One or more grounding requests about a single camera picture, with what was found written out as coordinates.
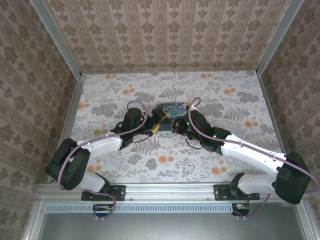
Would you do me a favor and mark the starry night print box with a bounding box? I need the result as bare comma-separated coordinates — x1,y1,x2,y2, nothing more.
153,100,191,133

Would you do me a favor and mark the floral patterned table cover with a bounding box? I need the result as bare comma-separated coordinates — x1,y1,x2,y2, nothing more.
59,71,292,185

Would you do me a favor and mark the grey sheet metal panel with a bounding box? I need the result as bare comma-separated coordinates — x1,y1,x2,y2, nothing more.
22,212,320,240

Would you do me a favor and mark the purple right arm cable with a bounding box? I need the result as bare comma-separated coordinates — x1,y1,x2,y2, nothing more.
187,97,320,222

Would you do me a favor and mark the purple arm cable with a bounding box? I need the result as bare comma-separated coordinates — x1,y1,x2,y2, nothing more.
187,97,320,222
56,100,149,222

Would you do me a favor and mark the thin black left gripper cable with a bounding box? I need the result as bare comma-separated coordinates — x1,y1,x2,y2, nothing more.
129,132,152,145

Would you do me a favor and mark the aluminium table side rail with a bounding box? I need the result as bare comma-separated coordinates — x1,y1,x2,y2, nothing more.
256,71,296,182
46,74,86,185

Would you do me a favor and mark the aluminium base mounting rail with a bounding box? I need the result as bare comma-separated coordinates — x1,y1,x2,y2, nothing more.
37,183,309,203

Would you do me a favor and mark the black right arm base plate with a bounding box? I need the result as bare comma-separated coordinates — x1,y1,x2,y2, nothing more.
213,184,261,201

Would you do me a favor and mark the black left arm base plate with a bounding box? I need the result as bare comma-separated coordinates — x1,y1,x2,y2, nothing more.
81,184,127,201

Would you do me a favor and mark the white slotted cable duct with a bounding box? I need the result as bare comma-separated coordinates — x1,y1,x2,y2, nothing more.
46,202,251,214

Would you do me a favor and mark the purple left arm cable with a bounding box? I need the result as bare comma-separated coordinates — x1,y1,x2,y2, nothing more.
56,100,149,222

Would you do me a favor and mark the black cable connector block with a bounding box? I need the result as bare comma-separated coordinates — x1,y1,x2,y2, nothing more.
231,202,251,217
92,203,114,217

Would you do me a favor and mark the aluminium frame corner post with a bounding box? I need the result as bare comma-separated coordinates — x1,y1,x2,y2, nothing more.
29,0,84,79
255,0,305,76

